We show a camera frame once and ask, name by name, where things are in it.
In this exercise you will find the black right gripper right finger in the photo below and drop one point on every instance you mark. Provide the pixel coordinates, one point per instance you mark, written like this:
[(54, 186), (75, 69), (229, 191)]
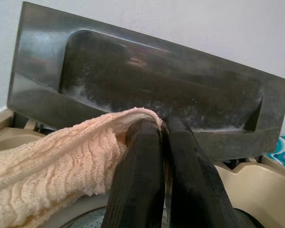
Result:
[(192, 171)]

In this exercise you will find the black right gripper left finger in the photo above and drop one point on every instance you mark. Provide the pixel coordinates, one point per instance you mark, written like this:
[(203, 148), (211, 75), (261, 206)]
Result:
[(135, 171)]

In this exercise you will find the peach knitted lace garment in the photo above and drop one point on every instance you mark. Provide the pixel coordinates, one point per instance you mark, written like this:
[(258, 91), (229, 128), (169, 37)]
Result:
[(45, 161)]

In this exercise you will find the beige top-load washing machine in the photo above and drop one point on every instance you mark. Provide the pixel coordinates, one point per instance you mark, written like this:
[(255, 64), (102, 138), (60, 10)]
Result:
[(256, 190)]

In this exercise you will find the colourful patterned item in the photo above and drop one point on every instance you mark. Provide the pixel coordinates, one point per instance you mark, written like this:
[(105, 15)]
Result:
[(283, 152)]

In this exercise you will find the dark grey washer lid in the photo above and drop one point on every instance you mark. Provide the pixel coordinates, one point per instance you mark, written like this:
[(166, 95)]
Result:
[(142, 71)]

